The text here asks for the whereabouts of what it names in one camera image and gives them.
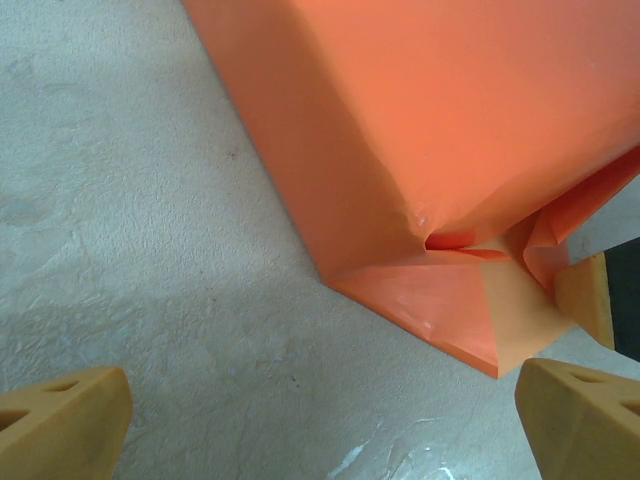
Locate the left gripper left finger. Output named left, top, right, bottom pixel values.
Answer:
left=0, top=365, right=134, bottom=480

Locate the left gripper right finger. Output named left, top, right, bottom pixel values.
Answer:
left=514, top=357, right=640, bottom=480

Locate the orange wrapping paper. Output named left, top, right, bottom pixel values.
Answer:
left=180, top=0, right=640, bottom=379

